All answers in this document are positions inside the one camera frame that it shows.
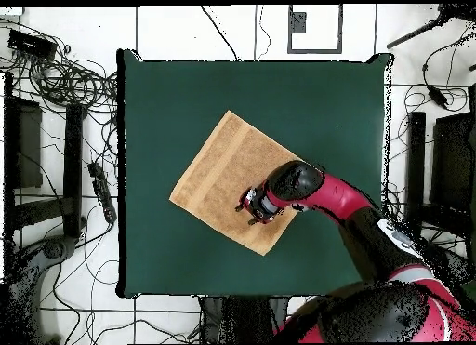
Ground tan terry towel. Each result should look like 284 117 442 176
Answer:
168 110 302 257

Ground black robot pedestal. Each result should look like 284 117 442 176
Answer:
198 295 289 344

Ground black tripod leg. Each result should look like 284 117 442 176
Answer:
385 3 476 50

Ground grey square floor frame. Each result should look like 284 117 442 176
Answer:
286 4 344 55

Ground black power strip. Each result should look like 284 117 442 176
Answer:
86 161 118 225

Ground thin wavy cable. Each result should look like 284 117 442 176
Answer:
258 4 271 61

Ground black cable tangle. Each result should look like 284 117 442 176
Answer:
0 17 118 115

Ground dark green table cloth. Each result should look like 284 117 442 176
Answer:
116 48 393 299

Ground dark green object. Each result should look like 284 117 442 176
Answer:
460 281 476 303

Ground black power adapter with cable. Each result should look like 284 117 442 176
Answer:
421 32 470 112

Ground thin black cable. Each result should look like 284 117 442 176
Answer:
200 4 241 62

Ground loose black floor cables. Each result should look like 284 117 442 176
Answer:
36 195 202 345

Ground black hub box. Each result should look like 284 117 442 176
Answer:
7 28 58 60

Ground grey round stand base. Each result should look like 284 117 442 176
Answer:
427 243 475 285
7 233 79 312

